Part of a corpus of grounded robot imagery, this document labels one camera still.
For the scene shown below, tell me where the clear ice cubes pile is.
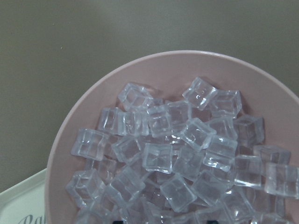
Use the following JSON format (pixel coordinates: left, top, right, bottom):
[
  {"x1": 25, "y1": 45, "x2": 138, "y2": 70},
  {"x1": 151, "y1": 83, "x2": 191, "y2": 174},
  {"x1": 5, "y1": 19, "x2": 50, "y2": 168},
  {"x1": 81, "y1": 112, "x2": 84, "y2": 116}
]
[{"x1": 66, "y1": 78, "x2": 299, "y2": 224}]

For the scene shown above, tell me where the pink bowl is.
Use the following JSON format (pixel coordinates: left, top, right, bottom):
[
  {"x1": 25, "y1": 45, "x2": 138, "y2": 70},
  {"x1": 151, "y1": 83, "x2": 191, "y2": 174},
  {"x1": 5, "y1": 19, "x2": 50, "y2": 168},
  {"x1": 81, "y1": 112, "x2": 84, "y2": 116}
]
[{"x1": 45, "y1": 50, "x2": 299, "y2": 224}]

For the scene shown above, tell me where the beige tray with cartoon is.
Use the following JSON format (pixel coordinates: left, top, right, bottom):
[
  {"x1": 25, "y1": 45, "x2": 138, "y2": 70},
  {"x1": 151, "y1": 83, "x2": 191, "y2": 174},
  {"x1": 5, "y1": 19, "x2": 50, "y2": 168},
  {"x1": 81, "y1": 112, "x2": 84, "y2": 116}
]
[{"x1": 0, "y1": 169, "x2": 47, "y2": 224}]

